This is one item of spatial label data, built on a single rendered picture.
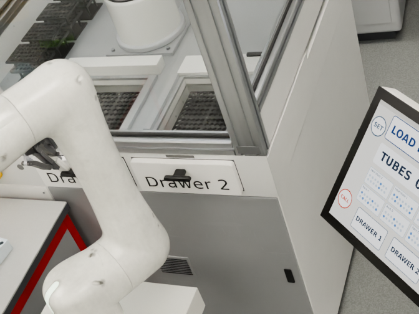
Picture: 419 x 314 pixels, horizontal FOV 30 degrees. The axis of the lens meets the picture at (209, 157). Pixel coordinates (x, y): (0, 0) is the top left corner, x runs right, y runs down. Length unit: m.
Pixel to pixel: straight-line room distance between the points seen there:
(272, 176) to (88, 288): 0.59
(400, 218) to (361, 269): 1.29
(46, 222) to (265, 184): 0.66
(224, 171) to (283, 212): 0.20
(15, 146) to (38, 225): 0.88
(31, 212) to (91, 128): 0.89
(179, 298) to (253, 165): 0.38
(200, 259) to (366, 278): 0.72
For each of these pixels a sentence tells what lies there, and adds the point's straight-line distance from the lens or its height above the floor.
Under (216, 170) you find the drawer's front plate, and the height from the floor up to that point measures 0.91.
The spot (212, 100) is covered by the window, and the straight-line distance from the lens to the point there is 1.84.
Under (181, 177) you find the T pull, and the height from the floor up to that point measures 0.91.
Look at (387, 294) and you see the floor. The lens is 2.75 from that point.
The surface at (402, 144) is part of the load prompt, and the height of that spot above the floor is 1.14.
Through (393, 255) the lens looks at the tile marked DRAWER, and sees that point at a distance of 1.56.
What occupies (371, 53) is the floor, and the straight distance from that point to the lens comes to 3.74.
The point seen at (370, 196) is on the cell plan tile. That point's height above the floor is 1.05.
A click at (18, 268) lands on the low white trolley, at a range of 2.20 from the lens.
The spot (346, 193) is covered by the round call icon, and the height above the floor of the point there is 1.02.
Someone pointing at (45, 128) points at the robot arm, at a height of 1.41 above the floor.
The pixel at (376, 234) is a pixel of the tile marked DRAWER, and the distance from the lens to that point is 1.59.
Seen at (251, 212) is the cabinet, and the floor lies 0.74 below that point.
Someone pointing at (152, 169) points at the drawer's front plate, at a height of 0.90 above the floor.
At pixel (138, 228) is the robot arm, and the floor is 1.10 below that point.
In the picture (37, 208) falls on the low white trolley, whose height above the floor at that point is 0.76.
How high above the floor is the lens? 2.21
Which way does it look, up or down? 40 degrees down
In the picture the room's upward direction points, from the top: 21 degrees counter-clockwise
